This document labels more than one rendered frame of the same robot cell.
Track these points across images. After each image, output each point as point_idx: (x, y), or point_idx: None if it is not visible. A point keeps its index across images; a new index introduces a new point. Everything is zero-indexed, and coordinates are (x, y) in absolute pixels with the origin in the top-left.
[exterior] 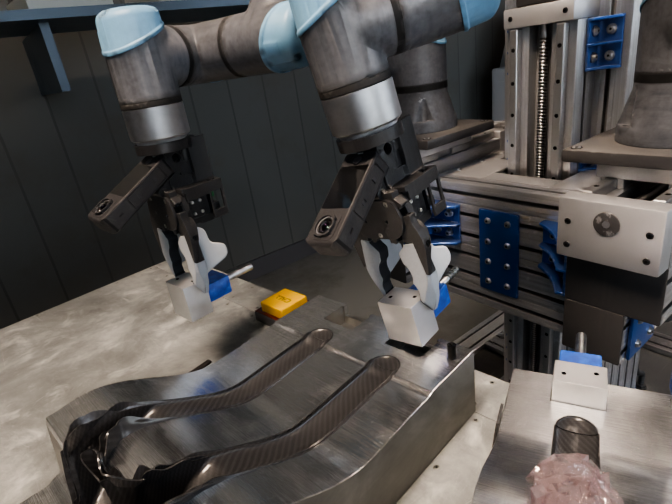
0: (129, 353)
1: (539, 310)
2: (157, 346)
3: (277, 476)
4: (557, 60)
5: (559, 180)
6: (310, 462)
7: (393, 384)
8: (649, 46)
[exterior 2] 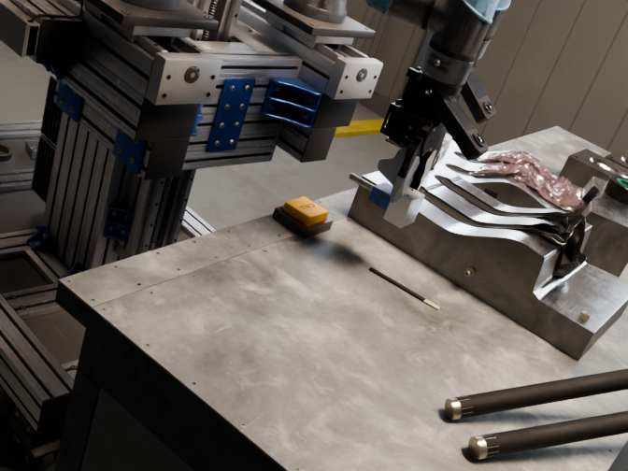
0: (355, 316)
1: (247, 151)
2: (344, 298)
3: (531, 211)
4: None
5: (244, 43)
6: (511, 210)
7: (455, 182)
8: None
